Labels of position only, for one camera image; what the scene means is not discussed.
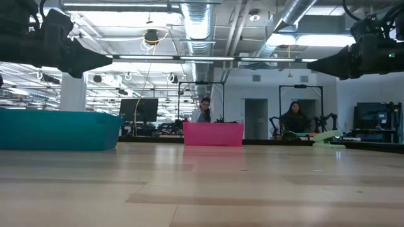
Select silver ventilation duct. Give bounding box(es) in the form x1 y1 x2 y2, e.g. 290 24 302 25
180 0 216 83

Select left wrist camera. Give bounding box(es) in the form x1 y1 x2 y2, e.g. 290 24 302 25
40 8 74 41

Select white building column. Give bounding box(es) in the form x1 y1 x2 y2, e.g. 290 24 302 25
59 73 88 112

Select black ceiling device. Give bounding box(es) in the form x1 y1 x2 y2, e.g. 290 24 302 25
144 28 160 46

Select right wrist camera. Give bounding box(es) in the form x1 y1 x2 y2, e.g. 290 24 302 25
349 14 384 45

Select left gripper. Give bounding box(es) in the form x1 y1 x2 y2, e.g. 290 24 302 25
30 33 114 79

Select grey door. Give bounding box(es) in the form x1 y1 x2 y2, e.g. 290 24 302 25
244 98 269 140

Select person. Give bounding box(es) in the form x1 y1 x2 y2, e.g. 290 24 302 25
279 100 312 134
190 96 212 123

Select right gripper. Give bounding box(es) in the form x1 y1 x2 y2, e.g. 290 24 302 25
306 40 384 81

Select black background rig frame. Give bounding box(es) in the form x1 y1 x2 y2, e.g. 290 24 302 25
278 83 324 136
177 81 226 124

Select black right camera cable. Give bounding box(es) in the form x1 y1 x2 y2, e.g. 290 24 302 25
342 0 362 22

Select black equipment rack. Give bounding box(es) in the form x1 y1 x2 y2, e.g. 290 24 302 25
352 100 403 143

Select long LED light bar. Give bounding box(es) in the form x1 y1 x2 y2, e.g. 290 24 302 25
105 53 319 64

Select red plastic bin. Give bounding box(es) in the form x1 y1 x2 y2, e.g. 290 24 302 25
182 122 244 148

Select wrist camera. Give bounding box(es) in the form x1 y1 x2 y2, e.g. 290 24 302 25
40 8 74 41
349 14 384 45

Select teal plastic bin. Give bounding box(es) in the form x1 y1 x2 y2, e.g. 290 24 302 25
0 108 124 151

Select mint green stapler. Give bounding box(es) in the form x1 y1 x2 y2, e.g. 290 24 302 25
311 129 347 149

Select black background monitor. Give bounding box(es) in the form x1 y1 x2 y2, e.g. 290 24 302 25
119 98 159 123

